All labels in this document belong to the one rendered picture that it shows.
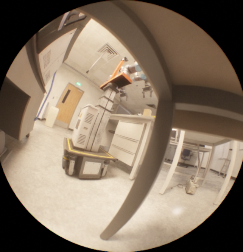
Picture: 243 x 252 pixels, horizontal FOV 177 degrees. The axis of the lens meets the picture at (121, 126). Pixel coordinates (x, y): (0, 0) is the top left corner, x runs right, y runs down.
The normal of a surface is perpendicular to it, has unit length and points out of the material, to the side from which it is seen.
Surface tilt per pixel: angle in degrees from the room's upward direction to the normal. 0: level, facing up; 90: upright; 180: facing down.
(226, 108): 90
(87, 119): 90
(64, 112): 90
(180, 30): 180
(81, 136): 90
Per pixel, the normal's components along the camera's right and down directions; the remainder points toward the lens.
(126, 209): -0.61, -0.33
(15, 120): 0.73, 0.14
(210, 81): -0.32, 0.94
